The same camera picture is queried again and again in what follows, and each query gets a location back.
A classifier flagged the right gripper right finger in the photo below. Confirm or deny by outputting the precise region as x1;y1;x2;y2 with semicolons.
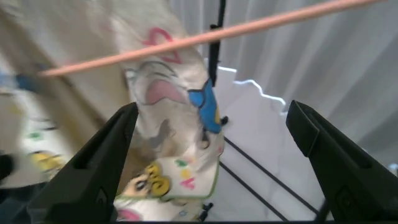
285;100;398;223

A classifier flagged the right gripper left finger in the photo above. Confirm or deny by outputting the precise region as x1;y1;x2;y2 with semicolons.
27;101;139;223

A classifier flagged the cream printed garment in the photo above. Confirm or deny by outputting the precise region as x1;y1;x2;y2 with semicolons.
0;0;225;222

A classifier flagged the pink clothes hanger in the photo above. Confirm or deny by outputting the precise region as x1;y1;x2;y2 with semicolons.
39;0;388;78

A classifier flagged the black clothes rack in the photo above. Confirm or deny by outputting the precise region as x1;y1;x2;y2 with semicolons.
198;0;330;222

